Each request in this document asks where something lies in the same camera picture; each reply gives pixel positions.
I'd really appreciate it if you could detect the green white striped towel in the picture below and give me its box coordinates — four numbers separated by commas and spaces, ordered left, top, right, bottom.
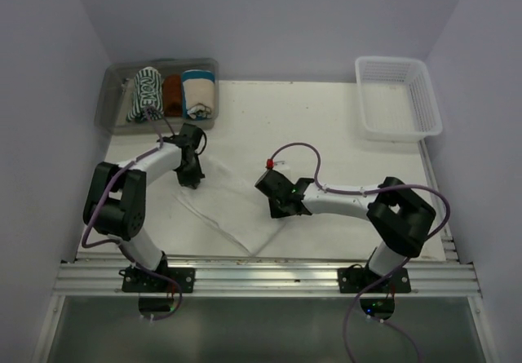
126, 66, 164, 123

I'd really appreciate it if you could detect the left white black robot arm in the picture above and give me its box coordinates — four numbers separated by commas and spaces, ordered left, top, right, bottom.
81, 123, 206, 292

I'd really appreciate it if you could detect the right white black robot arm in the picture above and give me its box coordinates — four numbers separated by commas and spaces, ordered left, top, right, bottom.
254, 169, 436, 292

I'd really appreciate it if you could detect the beige teal rolled towel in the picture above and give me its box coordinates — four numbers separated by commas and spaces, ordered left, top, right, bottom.
181, 69, 215, 121

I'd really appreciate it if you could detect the clear grey plastic bin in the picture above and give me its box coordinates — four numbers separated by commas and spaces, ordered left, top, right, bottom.
95, 58, 219, 135

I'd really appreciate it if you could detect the brown rolled towel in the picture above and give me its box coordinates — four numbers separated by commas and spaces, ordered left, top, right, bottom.
162, 74, 183, 117

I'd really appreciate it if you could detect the white plastic basket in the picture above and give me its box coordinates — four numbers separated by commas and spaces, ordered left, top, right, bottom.
355, 56, 443, 143

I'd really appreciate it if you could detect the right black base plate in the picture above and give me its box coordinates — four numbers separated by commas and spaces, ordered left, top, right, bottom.
337, 264, 412, 294

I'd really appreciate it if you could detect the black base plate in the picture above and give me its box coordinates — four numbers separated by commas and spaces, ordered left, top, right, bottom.
337, 264, 412, 294
118, 267, 196, 294

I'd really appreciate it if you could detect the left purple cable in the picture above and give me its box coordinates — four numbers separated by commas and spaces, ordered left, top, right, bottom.
81, 107, 184, 321

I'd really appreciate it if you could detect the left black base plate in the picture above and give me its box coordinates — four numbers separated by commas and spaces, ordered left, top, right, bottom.
118, 267, 196, 294

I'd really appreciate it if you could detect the aluminium mounting rail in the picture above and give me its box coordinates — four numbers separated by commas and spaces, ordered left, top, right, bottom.
52, 253, 481, 298

